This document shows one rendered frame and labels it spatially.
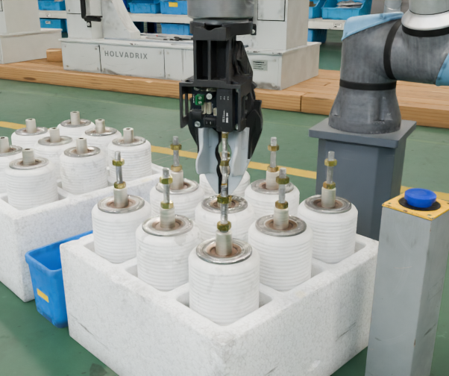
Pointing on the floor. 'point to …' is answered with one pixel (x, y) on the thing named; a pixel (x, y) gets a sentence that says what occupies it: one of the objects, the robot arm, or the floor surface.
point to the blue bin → (50, 280)
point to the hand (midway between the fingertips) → (225, 182)
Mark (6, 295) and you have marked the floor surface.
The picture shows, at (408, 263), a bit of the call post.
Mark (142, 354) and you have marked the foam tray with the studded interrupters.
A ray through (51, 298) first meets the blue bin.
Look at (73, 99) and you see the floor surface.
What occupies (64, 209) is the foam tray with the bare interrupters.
